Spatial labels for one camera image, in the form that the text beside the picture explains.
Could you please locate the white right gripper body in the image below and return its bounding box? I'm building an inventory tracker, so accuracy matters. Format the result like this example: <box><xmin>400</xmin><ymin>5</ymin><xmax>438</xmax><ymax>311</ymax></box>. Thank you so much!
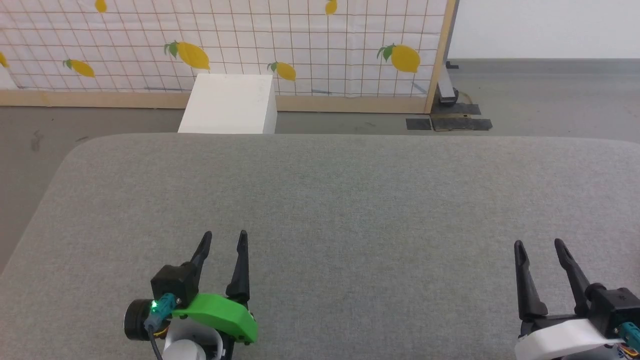
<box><xmin>514</xmin><ymin>315</ymin><xmax>627</xmax><ymax>360</ymax></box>

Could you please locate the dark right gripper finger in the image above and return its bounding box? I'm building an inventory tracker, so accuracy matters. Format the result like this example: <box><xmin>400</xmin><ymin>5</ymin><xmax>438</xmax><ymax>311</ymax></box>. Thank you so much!
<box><xmin>513</xmin><ymin>240</ymin><xmax>550</xmax><ymax>322</ymax></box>
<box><xmin>553</xmin><ymin>238</ymin><xmax>595</xmax><ymax>317</ymax></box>

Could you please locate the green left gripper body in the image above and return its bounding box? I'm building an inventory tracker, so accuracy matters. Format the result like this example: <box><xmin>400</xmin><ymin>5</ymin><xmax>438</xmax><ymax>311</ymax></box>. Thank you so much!
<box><xmin>172</xmin><ymin>293</ymin><xmax>260</xmax><ymax>347</ymax></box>

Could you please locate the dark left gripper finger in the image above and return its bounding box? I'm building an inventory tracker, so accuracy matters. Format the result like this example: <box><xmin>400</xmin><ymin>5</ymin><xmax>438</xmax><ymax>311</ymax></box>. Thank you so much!
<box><xmin>189</xmin><ymin>230</ymin><xmax>214</xmax><ymax>283</ymax></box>
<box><xmin>225</xmin><ymin>229</ymin><xmax>251</xmax><ymax>307</ymax></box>

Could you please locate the grey fabric sofa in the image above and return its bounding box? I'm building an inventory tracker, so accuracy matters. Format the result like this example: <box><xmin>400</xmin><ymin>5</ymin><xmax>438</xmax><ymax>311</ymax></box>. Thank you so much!
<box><xmin>0</xmin><ymin>132</ymin><xmax>640</xmax><ymax>360</ymax></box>

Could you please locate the white box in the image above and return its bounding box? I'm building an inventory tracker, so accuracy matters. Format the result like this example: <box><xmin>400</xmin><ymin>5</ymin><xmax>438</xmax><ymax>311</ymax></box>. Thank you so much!
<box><xmin>177</xmin><ymin>73</ymin><xmax>278</xmax><ymax>135</ymax></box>

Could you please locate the black floor tape patch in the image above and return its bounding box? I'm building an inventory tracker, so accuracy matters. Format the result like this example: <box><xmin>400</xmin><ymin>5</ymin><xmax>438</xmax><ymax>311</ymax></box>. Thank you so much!
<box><xmin>405</xmin><ymin>102</ymin><xmax>494</xmax><ymax>133</ymax></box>

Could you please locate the grey metal screen stand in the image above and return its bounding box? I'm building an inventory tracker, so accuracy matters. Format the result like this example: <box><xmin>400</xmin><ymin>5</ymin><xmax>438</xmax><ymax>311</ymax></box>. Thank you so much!
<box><xmin>436</xmin><ymin>60</ymin><xmax>461</xmax><ymax>107</ymax></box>

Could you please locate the lemon print partition screen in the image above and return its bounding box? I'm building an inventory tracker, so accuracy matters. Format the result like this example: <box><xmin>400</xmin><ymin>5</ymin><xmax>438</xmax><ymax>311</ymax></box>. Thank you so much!
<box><xmin>0</xmin><ymin>0</ymin><xmax>459</xmax><ymax>115</ymax></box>

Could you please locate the left arm cable teal plug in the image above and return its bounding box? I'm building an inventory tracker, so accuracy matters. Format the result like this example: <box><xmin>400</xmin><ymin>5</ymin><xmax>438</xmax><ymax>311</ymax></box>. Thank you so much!
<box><xmin>144</xmin><ymin>293</ymin><xmax>177</xmax><ymax>360</ymax></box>

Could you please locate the arm cable teal plug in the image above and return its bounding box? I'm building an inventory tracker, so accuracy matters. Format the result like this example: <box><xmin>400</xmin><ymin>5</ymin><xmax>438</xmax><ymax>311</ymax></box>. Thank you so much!
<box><xmin>144</xmin><ymin>293</ymin><xmax>177</xmax><ymax>360</ymax></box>
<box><xmin>619</xmin><ymin>322</ymin><xmax>640</xmax><ymax>359</ymax></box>

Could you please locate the right arm cable teal plug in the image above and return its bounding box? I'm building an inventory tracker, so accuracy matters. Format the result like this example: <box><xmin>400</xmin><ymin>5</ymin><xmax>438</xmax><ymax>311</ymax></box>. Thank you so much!
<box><xmin>619</xmin><ymin>322</ymin><xmax>640</xmax><ymax>359</ymax></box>

